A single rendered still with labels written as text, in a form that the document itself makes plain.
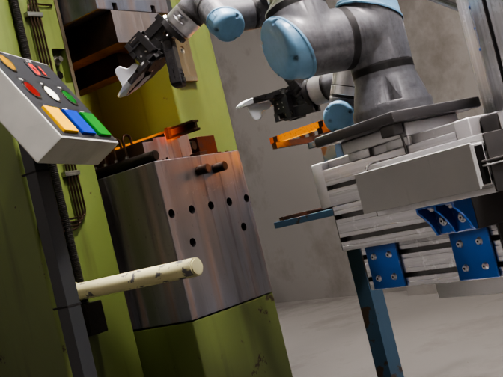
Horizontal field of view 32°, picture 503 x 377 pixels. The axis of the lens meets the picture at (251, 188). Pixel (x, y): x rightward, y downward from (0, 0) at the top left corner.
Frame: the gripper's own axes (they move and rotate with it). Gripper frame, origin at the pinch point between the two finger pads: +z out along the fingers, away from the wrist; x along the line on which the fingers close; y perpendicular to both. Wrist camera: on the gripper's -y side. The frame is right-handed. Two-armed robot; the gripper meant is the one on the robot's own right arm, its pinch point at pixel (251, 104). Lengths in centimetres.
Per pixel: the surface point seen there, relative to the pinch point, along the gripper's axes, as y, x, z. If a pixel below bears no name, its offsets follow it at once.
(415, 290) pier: 97, 303, 130
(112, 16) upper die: -34.7, -12.3, 30.7
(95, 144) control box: 5, -49, 11
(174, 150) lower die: 5.4, 0.0, 30.7
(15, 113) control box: -4, -71, 9
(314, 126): 6.8, 38.7, 6.8
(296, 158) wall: -6, 359, 231
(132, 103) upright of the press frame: -17, 22, 64
